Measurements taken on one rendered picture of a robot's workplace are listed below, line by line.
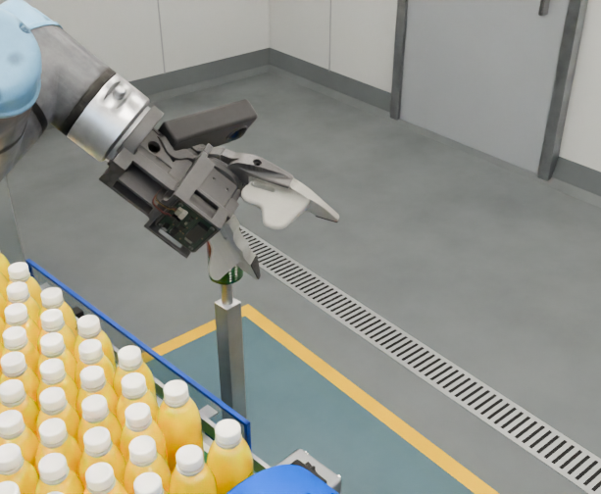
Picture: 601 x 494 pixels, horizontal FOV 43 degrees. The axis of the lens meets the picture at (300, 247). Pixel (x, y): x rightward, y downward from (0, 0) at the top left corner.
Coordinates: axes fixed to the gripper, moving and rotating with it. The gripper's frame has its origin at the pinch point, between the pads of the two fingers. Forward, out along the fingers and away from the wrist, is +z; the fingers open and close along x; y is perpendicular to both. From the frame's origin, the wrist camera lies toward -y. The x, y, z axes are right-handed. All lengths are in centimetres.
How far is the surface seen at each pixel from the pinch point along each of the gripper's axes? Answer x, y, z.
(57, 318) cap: -75, -14, -11
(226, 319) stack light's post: -63, -28, 13
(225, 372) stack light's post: -74, -25, 22
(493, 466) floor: -125, -84, 135
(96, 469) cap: -51, 13, 4
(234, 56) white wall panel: -344, -399, -6
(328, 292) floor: -196, -155, 84
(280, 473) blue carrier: -24.2, 10.1, 18.8
